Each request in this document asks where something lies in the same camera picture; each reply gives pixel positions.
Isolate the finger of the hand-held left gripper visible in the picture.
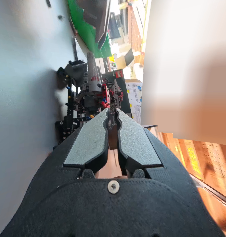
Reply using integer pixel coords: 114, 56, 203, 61
79, 0, 106, 37
95, 0, 111, 49

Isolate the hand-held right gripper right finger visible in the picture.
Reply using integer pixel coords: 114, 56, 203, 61
116, 109, 164, 175

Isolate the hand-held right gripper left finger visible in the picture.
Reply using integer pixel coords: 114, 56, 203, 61
63, 108, 108, 173

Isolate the partly built lego truck model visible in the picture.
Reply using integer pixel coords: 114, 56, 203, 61
55, 52, 124, 147

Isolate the black lego set box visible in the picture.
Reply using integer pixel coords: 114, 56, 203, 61
102, 69, 133, 119

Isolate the black plastic crate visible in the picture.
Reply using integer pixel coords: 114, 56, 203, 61
108, 12, 121, 39

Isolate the cardboard box with black flap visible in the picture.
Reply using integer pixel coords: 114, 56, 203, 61
116, 48, 135, 69

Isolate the white instruction sheet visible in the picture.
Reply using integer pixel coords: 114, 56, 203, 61
125, 79, 143, 124

